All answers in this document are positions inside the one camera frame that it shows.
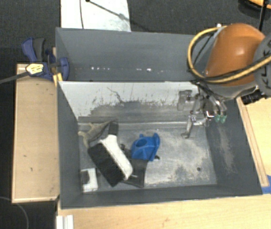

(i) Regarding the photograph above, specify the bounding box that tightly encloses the grey metal bin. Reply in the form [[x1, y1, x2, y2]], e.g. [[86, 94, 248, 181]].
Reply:
[[55, 27, 264, 210]]

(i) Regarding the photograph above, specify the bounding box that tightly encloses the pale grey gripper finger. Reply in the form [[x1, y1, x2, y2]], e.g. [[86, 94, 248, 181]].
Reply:
[[194, 117, 210, 128], [181, 115, 198, 139]]

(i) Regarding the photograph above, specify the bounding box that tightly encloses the blue plastic cup shape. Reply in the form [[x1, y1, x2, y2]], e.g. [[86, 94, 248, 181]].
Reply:
[[130, 132, 161, 162]]

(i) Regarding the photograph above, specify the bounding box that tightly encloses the black cylinder on white bracket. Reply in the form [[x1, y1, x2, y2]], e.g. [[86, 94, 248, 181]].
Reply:
[[241, 87, 263, 105]]

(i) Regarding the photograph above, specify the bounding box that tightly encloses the white brush with black bristles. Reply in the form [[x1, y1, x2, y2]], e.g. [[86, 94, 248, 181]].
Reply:
[[87, 134, 134, 188]]

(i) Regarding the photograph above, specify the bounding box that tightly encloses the tan toy animal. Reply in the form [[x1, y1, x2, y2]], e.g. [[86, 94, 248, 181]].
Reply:
[[78, 120, 117, 148]]

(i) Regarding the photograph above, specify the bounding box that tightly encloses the white and black small box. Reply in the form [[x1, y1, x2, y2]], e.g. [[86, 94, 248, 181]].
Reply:
[[80, 167, 99, 192]]

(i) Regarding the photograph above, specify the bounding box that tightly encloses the pale wood board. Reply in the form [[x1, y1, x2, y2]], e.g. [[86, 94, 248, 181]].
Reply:
[[11, 63, 61, 204]]

